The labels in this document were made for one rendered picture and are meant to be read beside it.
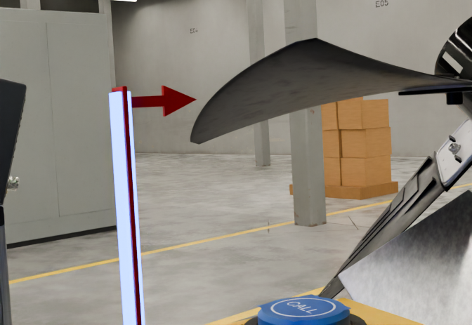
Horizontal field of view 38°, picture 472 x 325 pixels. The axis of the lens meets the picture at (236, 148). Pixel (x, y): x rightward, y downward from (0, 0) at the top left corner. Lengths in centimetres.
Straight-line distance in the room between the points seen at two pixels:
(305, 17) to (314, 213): 192
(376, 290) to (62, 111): 648
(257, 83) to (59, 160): 649
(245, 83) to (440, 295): 26
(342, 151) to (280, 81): 844
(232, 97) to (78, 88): 658
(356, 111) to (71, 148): 362
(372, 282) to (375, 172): 829
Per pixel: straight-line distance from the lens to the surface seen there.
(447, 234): 68
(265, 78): 56
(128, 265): 53
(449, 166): 80
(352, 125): 884
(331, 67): 55
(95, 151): 723
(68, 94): 709
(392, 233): 80
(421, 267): 67
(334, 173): 908
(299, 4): 687
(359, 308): 34
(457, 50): 77
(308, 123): 681
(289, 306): 31
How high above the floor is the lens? 117
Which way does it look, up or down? 3 degrees down
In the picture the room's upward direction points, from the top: 3 degrees counter-clockwise
